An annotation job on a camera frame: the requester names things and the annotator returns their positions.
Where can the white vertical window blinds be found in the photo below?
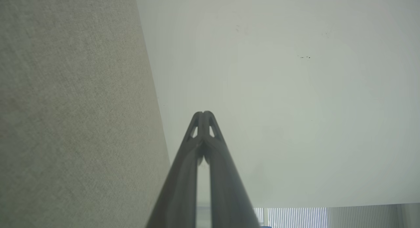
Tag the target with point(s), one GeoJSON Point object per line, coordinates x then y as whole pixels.
{"type": "Point", "coordinates": [295, 218]}

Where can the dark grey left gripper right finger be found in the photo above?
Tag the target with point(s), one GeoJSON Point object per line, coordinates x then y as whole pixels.
{"type": "Point", "coordinates": [229, 192]}

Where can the grey fabric sofa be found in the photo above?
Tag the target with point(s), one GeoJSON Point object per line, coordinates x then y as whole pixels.
{"type": "Point", "coordinates": [65, 106]}

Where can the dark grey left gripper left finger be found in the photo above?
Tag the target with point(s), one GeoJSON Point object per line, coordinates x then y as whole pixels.
{"type": "Point", "coordinates": [178, 188]}

